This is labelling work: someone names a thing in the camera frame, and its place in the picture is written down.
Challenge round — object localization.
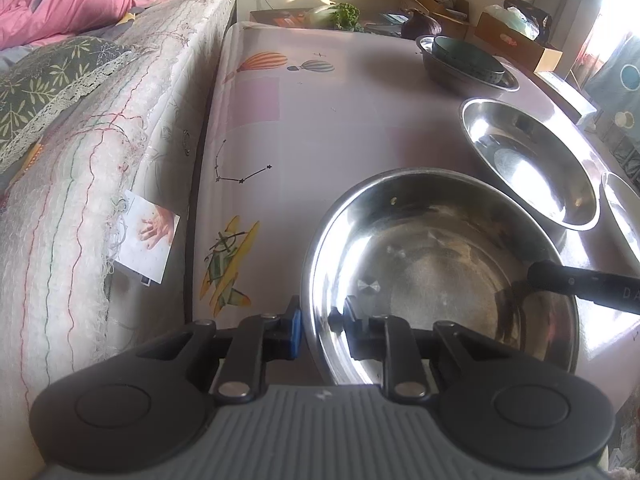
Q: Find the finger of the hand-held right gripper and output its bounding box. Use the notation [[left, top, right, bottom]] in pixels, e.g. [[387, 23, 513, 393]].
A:
[[527, 259, 592, 307]]

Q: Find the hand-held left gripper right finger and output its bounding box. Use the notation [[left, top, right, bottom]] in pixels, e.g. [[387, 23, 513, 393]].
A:
[[329, 296, 506, 403]]

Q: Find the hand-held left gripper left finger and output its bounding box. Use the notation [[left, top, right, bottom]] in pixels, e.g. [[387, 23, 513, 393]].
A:
[[135, 295, 303, 403]]

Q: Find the shiny steel plate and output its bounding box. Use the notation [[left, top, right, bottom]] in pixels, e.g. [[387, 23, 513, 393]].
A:
[[600, 170, 640, 266]]

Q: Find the bow-marked steel basin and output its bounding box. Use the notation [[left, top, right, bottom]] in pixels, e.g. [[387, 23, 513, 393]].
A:
[[301, 169, 581, 387]]

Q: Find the deep steel bowl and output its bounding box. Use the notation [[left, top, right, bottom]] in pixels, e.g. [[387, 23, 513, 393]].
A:
[[459, 99, 601, 232]]

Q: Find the teal ceramic bowl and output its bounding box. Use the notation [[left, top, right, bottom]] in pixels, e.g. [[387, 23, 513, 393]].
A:
[[431, 36, 506, 86]]

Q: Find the white paper tag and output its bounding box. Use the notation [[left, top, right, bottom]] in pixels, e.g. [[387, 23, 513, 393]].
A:
[[115, 190, 182, 288]]

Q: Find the white carton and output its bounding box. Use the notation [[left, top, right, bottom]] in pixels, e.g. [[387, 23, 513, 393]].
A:
[[537, 71, 598, 126]]

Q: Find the blue circle-print cloth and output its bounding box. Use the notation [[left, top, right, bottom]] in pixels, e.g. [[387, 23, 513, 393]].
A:
[[582, 35, 640, 163]]

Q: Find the long cardboard box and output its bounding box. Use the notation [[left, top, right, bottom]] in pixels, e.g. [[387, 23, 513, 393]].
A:
[[474, 12, 563, 73]]

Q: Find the white quilted mattress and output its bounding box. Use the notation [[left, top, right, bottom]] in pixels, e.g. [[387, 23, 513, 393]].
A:
[[0, 0, 251, 480]]

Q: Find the white plastic bag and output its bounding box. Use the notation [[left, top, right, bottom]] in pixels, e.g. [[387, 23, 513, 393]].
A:
[[482, 4, 541, 41]]

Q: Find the black plastic bag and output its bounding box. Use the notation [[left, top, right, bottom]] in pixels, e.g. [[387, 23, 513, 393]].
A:
[[502, 0, 552, 43]]

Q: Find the purple cabbage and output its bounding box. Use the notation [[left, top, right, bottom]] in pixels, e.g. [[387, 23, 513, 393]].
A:
[[401, 10, 443, 41]]

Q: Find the open-flap cardboard box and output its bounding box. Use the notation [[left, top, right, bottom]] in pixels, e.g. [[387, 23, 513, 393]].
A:
[[402, 0, 476, 27]]

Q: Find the green leafy cabbage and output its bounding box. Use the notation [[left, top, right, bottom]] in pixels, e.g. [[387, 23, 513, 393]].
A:
[[307, 2, 362, 32]]

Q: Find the dark side table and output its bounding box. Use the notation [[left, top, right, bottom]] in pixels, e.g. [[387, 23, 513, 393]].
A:
[[250, 7, 416, 36]]

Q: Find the green floral lace pillow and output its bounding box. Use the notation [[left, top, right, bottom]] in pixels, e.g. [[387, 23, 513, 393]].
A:
[[0, 35, 136, 171]]

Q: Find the pink blanket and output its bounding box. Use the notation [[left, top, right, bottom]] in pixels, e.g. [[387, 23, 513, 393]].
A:
[[0, 0, 172, 51]]

